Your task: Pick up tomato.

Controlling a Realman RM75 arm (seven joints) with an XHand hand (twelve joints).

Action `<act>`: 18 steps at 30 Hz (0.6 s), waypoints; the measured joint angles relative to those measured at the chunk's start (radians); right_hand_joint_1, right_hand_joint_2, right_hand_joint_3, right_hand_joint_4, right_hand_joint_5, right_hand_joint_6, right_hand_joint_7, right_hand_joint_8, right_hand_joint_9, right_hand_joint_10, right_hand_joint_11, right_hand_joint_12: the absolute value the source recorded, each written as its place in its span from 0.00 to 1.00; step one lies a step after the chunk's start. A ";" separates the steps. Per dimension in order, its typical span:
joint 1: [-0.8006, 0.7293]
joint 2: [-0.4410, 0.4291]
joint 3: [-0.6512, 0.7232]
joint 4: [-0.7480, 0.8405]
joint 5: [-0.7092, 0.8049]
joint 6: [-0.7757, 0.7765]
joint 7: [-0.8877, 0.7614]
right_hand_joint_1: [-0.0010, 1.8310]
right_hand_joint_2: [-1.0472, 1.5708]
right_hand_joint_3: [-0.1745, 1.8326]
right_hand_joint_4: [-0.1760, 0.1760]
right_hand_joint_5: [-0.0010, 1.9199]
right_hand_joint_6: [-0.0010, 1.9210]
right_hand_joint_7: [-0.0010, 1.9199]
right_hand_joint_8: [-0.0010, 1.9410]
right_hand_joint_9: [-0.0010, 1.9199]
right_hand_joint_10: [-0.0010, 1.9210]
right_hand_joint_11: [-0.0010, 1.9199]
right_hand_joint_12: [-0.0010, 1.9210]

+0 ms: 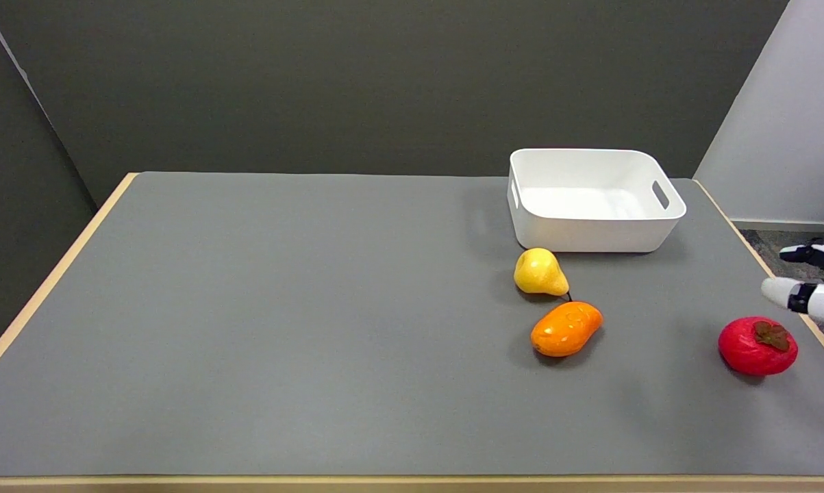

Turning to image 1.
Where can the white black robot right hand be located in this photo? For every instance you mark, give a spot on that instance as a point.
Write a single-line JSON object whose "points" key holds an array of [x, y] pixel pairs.
{"points": [[822, 302]]}

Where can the red toy tomato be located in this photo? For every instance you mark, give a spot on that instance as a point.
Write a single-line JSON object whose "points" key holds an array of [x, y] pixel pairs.
{"points": [[751, 349]]}

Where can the white plastic bin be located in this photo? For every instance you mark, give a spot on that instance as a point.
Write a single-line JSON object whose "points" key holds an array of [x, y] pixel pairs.
{"points": [[590, 212]]}

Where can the orange toy mango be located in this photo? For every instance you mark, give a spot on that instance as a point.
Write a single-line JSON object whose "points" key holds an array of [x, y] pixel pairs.
{"points": [[566, 330]]}

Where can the yellow toy pear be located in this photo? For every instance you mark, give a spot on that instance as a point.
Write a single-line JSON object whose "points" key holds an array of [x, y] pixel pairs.
{"points": [[538, 274]]}

